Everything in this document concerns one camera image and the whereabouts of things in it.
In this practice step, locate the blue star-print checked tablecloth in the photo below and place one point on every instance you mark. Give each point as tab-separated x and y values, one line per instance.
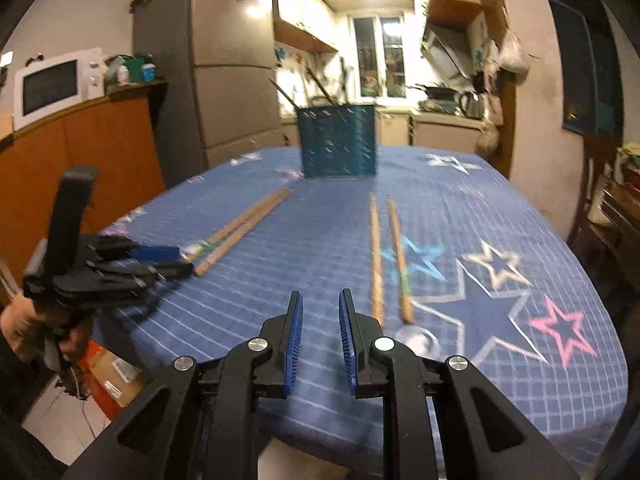
325	240

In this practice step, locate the suction hook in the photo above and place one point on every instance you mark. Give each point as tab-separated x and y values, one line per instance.
36	58

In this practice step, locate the pair wooden chopsticks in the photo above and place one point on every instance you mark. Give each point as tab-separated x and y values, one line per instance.
240	238

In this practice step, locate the dark wooden chair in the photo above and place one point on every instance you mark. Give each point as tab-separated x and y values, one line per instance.
592	190

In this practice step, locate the orange wooden cabinet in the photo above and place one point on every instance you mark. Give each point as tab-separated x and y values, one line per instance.
110	145

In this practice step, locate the grey refrigerator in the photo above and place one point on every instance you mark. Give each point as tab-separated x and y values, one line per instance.
220	60

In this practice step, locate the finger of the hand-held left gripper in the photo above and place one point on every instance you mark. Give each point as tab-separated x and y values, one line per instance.
150	275
152	254

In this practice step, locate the white microwave oven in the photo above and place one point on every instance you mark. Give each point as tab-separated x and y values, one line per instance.
50	87

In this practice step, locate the pale packet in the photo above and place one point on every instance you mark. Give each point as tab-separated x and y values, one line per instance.
112	66

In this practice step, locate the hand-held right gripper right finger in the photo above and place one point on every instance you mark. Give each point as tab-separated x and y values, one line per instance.
347	340

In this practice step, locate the steel electric kettle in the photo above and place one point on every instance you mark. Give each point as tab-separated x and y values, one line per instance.
472	105

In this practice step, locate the gas stove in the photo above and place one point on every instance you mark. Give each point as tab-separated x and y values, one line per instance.
437	106

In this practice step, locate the bunch of hanging bags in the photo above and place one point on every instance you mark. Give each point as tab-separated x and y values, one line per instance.
490	120

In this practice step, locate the cardboard box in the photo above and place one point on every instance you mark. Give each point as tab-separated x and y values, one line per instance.
122	377

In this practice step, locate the dark wooden sideboard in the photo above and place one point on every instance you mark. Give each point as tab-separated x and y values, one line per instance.
622	220

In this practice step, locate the person's left hand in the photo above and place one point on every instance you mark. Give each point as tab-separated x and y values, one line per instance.
25	325

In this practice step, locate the steel range hood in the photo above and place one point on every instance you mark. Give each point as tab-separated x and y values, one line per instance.
442	52

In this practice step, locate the person's left forearm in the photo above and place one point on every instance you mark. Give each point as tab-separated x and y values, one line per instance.
15	385

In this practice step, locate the green box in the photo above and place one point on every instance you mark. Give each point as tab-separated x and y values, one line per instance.
132	69

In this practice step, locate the black wok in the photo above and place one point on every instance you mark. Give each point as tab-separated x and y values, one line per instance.
435	92

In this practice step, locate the barred kitchen window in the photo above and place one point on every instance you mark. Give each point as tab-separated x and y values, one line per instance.
377	57

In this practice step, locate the teal perforated utensil holder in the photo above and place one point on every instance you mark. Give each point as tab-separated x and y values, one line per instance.
337	142

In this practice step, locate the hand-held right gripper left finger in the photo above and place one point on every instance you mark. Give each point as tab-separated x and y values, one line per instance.
295	340

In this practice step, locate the kitchen wall cabinets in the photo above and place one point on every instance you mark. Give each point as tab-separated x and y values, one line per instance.
305	15

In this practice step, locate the white hanging plastic bag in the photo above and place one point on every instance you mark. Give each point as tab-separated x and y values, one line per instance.
512	55

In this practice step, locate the dark wall window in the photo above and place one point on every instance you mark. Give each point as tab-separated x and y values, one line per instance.
585	65

